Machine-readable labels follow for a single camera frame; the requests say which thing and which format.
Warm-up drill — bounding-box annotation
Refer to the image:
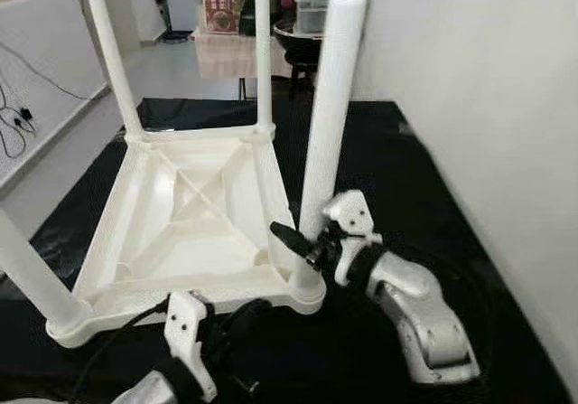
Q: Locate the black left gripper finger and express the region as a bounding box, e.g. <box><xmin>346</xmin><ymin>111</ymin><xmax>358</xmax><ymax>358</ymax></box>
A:
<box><xmin>226</xmin><ymin>297</ymin><xmax>274</xmax><ymax>328</ymax></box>

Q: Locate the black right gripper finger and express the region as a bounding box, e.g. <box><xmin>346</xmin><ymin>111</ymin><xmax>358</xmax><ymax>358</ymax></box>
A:
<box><xmin>269</xmin><ymin>221</ymin><xmax>319</xmax><ymax>265</ymax></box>

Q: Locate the white plastic children table top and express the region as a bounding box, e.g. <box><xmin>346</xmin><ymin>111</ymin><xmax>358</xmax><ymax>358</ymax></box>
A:
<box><xmin>45</xmin><ymin>122</ymin><xmax>328</xmax><ymax>349</ymax></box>

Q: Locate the black tablecloth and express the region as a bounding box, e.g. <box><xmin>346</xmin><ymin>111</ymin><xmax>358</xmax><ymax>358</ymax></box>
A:
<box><xmin>0</xmin><ymin>97</ymin><xmax>570</xmax><ymax>404</ymax></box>

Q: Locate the black stool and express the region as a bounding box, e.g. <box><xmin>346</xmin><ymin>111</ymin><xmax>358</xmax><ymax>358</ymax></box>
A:
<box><xmin>284</xmin><ymin>56</ymin><xmax>322</xmax><ymax>102</ymax></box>

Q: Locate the beige cloth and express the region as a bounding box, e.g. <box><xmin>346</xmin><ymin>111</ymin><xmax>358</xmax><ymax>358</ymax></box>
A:
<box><xmin>194</xmin><ymin>29</ymin><xmax>290</xmax><ymax>81</ymax></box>

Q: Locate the black round basin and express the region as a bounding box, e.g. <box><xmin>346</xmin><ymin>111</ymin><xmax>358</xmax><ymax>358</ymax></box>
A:
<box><xmin>274</xmin><ymin>20</ymin><xmax>326</xmax><ymax>61</ymax></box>

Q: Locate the clear plastic container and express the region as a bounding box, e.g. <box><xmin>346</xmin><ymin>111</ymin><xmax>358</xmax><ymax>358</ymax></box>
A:
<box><xmin>294</xmin><ymin>0</ymin><xmax>331</xmax><ymax>34</ymax></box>

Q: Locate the brown printed box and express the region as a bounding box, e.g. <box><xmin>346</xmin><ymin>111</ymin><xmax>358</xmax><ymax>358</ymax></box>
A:
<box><xmin>200</xmin><ymin>0</ymin><xmax>254</xmax><ymax>34</ymax></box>

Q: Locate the black power cable with adapter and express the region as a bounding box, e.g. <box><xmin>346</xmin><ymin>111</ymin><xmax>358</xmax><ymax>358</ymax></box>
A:
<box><xmin>0</xmin><ymin>38</ymin><xmax>114</xmax><ymax>161</ymax></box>

